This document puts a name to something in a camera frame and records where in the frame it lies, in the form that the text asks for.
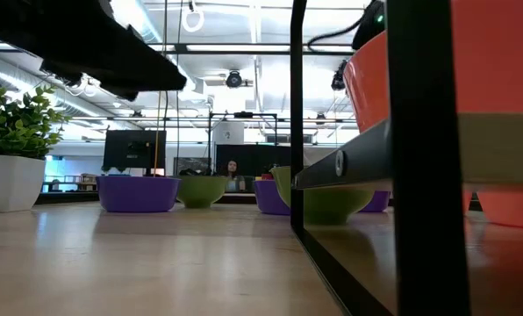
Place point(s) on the black background partition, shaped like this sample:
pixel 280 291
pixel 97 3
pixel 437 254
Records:
pixel 266 153

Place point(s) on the background storage shelf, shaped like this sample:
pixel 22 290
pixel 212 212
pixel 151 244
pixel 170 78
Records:
pixel 73 184

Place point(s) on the white plant pot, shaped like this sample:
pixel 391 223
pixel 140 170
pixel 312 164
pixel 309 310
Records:
pixel 7 184

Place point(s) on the orange plastic mini bowl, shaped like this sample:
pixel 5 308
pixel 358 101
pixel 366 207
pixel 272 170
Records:
pixel 367 88
pixel 511 208

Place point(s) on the green artificial plant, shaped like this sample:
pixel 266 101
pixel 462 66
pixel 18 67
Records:
pixel 11 127

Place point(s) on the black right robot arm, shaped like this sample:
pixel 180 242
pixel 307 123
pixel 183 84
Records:
pixel 369 26

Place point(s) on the round black ceiling camera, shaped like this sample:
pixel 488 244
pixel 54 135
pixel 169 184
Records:
pixel 234 80

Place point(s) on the green plastic mini bowl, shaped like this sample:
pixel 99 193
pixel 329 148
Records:
pixel 331 206
pixel 202 193

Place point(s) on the black background stand frame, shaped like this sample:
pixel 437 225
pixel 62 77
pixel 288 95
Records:
pixel 244 115

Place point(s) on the black overhead crossbar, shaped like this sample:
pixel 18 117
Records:
pixel 244 52

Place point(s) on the black framed wooden shelf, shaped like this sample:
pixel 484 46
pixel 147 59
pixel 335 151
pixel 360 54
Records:
pixel 424 175

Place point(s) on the dark background board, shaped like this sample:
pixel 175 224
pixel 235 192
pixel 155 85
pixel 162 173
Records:
pixel 191 166

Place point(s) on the black background monitor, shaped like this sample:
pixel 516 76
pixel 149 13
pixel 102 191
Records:
pixel 132 149

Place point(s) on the person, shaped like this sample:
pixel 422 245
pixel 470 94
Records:
pixel 233 169

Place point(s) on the purple plastic mini bowl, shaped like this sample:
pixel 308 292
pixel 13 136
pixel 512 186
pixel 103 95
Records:
pixel 265 199
pixel 379 202
pixel 136 195

